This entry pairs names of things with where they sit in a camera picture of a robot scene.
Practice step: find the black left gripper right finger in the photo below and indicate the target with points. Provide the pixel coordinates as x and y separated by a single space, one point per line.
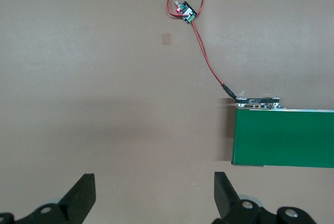
227 203

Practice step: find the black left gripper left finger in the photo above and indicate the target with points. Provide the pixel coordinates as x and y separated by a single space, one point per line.
78 200

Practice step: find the green conveyor belt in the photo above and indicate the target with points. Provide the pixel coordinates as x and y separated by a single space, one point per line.
281 138

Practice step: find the clear tape patch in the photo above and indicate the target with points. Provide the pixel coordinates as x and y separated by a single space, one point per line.
166 38

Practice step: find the small speed controller board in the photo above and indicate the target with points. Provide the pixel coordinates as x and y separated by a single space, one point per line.
186 12

